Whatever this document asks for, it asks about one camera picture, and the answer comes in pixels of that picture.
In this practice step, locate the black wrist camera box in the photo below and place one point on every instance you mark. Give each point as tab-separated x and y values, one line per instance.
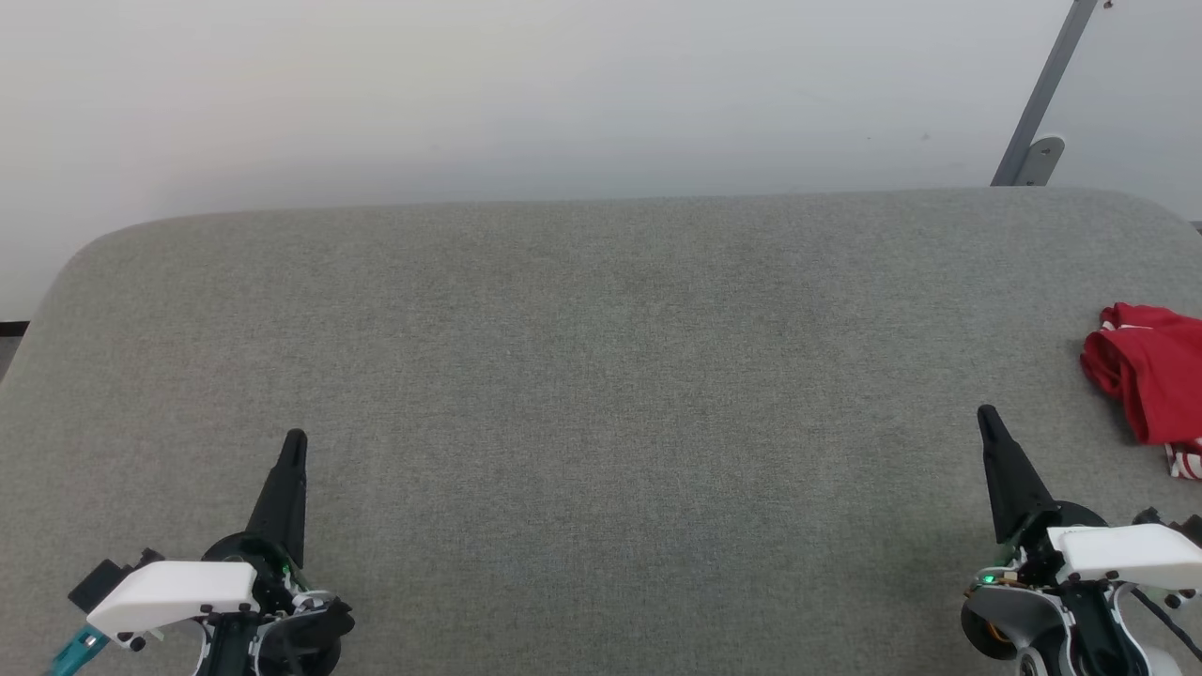
1185	526
94	584

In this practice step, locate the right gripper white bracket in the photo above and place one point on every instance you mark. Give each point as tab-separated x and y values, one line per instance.
1127	554

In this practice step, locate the grey fabric sofa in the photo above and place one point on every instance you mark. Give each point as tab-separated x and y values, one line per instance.
601	422

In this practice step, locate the grey metal pole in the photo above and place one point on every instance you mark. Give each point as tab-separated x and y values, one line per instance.
1047	89

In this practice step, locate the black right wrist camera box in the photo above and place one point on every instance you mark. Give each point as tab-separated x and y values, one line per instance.
1185	526

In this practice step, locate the grey pole mounting bracket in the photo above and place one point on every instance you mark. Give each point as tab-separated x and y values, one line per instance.
1040	161

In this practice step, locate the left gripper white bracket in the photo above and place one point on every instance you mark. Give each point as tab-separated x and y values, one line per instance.
174	591

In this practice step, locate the red and white jersey garment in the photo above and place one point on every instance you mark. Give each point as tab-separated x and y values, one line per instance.
1155	376

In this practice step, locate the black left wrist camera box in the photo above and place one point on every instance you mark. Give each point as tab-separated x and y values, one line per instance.
94	584

